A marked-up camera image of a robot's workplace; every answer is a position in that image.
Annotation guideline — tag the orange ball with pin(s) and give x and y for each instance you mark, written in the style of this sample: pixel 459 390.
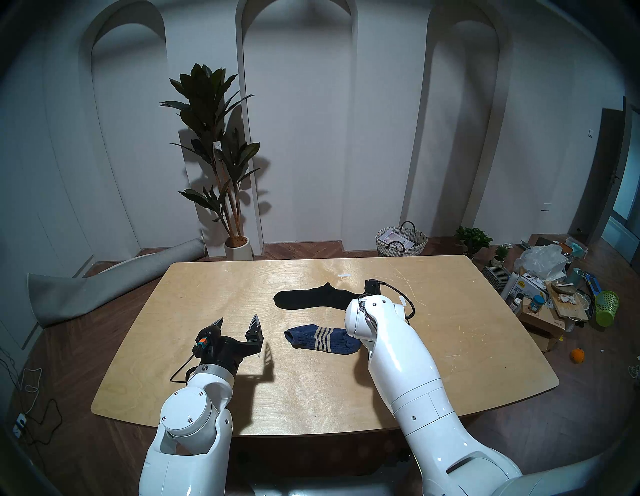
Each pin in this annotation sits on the orange ball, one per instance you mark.
pixel 577 355

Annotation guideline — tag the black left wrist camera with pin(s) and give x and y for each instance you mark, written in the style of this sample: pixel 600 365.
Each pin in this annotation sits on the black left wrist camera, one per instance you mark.
pixel 202 345

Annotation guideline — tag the white power strip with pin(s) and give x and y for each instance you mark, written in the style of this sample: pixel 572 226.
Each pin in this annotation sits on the white power strip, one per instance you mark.
pixel 20 425

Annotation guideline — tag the brown cardboard box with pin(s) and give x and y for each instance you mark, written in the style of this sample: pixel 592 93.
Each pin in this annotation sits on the brown cardboard box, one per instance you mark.
pixel 542 330

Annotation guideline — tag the magazine in basket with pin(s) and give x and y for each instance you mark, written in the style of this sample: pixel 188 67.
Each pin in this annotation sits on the magazine in basket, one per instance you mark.
pixel 397 239

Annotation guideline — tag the wooden cutting board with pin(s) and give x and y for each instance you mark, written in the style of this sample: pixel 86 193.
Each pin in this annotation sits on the wooden cutting board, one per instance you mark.
pixel 570 307

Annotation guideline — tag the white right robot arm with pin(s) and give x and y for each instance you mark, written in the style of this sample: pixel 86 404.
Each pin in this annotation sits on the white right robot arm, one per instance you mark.
pixel 410 380

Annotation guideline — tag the teal cup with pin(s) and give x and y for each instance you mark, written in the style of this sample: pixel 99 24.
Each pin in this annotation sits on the teal cup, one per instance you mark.
pixel 577 277

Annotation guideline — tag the tall dark-leaved plant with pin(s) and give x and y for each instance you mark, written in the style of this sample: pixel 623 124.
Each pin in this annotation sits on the tall dark-leaved plant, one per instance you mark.
pixel 205 100

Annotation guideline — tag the rolled grey carpet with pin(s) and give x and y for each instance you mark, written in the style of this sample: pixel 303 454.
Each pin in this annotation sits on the rolled grey carpet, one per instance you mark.
pixel 75 295

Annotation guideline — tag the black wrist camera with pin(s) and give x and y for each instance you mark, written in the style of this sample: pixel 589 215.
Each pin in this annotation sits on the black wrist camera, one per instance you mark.
pixel 202 345
pixel 374 286

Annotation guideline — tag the blue beige-striped ankle sock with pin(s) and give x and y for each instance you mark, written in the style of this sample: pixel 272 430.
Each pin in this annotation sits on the blue beige-striped ankle sock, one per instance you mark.
pixel 305 336

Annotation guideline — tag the white box yellow label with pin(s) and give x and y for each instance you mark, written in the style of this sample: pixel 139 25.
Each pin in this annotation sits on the white box yellow label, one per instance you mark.
pixel 530 287

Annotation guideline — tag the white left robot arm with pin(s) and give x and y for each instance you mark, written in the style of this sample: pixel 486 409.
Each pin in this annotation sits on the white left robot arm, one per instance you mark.
pixel 190 415

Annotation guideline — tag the small dark bottle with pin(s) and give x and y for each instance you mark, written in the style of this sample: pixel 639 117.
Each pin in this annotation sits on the small dark bottle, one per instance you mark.
pixel 515 306

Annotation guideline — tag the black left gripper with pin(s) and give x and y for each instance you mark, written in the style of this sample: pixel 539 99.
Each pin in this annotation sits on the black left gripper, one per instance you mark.
pixel 227 352

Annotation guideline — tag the black ankle sock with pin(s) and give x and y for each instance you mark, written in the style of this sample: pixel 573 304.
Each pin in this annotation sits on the black ankle sock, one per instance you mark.
pixel 310 298

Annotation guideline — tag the dark wooden door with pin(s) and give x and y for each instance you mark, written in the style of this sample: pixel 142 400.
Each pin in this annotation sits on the dark wooden door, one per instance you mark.
pixel 600 170

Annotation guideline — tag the clear crumpled plastic bag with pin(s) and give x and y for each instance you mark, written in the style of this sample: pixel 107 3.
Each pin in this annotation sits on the clear crumpled plastic bag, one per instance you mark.
pixel 542 260

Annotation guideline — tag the tiny potted plant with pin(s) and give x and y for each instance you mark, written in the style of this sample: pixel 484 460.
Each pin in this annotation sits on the tiny potted plant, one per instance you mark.
pixel 500 251

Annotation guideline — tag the small bushy potted plant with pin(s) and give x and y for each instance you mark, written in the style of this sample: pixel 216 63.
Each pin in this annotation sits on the small bushy potted plant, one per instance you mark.
pixel 472 237

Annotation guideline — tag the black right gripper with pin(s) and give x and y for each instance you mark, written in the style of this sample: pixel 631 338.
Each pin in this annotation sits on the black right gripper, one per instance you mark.
pixel 364 293

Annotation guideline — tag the blue flat box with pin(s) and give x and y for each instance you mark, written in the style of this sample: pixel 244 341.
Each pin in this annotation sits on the blue flat box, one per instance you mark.
pixel 594 285

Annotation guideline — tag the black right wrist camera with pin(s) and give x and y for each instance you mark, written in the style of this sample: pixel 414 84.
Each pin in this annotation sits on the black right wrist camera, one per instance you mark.
pixel 374 286

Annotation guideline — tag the blue-lidded jar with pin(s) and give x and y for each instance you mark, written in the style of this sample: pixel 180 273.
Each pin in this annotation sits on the blue-lidded jar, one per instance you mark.
pixel 536 303

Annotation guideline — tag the green plastic mesh basket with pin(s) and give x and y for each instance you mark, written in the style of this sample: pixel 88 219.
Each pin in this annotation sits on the green plastic mesh basket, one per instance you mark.
pixel 606 306

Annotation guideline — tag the white plant pot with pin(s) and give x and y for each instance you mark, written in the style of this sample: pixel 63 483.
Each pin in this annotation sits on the white plant pot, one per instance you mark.
pixel 239 250

